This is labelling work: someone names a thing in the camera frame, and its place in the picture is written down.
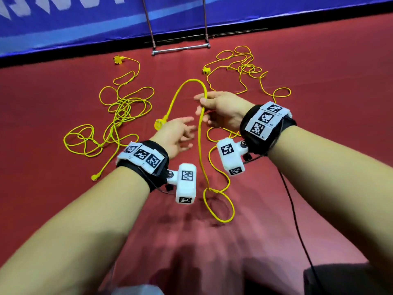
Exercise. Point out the black marker wristband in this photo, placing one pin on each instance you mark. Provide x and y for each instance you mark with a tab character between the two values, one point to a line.
266	126
144	161

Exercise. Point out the blue banner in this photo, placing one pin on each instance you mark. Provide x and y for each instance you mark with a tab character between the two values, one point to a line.
92	21

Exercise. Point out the person's left hand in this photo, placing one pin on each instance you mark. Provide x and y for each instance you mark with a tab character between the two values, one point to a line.
176	135

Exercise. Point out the person's right forearm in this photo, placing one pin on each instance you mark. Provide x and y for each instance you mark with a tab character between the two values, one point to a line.
338	187

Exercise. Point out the person's right hand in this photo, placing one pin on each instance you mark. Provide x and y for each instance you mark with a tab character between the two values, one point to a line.
227	110

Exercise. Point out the metal rack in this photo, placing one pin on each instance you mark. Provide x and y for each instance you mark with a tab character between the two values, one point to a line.
180	49

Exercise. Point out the person's left forearm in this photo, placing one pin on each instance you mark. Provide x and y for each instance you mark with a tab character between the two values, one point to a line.
67	236

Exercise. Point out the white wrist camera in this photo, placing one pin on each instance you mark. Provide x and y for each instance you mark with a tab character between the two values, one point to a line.
232	155
185	181

